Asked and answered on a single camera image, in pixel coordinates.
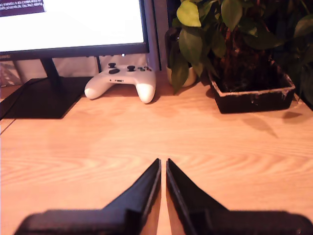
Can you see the tall dark grey box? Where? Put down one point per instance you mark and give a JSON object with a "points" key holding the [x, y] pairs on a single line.
{"points": [[152, 36]]}

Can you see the black Huawei computer monitor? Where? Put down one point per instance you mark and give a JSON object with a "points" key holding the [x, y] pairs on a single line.
{"points": [[73, 24]]}

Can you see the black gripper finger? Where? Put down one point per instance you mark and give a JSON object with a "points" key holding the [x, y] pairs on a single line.
{"points": [[144, 195], [185, 193]]}

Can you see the plant in black planter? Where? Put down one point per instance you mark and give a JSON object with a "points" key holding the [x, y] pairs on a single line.
{"points": [[254, 100]]}

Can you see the white game controller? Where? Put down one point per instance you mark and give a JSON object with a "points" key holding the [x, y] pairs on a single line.
{"points": [[122, 78]]}

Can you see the plant in white pot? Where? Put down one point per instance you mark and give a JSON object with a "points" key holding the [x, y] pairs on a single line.
{"points": [[188, 14]]}

